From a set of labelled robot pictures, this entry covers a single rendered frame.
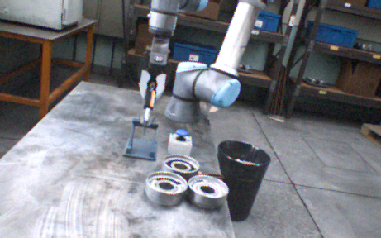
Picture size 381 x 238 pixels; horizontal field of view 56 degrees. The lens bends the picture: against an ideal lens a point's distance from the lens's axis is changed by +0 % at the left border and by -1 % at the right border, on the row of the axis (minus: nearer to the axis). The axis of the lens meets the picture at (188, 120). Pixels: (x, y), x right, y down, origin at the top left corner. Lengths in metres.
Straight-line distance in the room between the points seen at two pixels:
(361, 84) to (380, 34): 0.88
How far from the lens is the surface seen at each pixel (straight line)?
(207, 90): 1.33
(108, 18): 4.71
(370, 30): 5.52
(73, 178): 0.96
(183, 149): 1.13
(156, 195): 0.88
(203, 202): 0.90
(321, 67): 5.33
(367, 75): 5.03
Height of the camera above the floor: 1.30
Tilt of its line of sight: 20 degrees down
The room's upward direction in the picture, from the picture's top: 12 degrees clockwise
